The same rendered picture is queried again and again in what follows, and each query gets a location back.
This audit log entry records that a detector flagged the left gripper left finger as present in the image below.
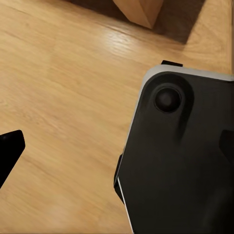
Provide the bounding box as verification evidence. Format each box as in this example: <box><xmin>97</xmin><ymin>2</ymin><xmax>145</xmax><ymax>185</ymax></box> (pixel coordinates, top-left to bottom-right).
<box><xmin>0</xmin><ymin>130</ymin><xmax>25</xmax><ymax>188</ymax></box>

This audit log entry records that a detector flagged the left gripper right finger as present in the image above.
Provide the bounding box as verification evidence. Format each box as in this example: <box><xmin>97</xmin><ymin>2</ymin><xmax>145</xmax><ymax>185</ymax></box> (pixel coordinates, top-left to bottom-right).
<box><xmin>218</xmin><ymin>130</ymin><xmax>234</xmax><ymax>167</ymax></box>

